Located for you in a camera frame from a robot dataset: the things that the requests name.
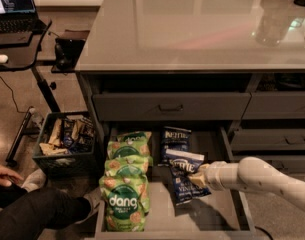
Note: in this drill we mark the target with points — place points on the open middle drawer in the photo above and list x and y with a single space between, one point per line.
222 215

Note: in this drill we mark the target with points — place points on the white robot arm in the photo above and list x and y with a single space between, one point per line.
250 174

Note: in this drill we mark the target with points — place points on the black laptop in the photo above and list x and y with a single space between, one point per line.
17 21

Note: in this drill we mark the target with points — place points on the rear green Dang chip bag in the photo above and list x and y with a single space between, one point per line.
143 136

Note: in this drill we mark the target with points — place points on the front green Dang chip bag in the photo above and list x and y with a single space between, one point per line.
127 202

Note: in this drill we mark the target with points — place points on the grey counter cabinet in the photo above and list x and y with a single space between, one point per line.
203 46

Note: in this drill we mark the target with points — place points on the grey sneaker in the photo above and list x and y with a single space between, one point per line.
92 200

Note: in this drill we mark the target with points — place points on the person's hand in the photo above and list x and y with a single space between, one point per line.
8 176

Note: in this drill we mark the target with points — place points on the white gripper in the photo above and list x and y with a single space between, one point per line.
216 176

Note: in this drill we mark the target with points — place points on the white sneaker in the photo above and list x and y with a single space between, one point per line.
34 181

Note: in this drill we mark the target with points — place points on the grey top drawer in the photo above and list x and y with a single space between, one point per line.
170 106

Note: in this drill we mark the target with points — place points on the blue kettle chip bag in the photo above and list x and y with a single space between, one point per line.
182 164
173 138

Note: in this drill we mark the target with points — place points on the dark crate of snacks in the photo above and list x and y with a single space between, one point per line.
66 145

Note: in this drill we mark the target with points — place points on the green dang chip bag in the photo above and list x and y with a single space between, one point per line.
132 166
127 202
122 149
143 136

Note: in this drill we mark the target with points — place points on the black standing desk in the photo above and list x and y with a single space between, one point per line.
26 58

